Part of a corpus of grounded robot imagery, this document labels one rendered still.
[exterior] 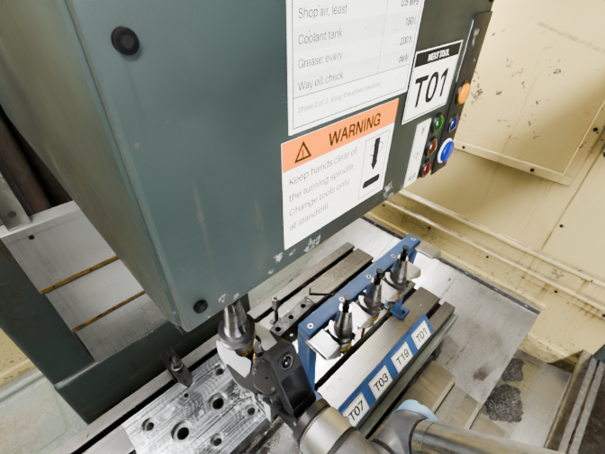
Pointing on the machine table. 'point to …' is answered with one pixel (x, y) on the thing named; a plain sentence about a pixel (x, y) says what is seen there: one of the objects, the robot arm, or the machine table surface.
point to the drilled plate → (236, 440)
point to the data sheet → (347, 56)
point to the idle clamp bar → (289, 321)
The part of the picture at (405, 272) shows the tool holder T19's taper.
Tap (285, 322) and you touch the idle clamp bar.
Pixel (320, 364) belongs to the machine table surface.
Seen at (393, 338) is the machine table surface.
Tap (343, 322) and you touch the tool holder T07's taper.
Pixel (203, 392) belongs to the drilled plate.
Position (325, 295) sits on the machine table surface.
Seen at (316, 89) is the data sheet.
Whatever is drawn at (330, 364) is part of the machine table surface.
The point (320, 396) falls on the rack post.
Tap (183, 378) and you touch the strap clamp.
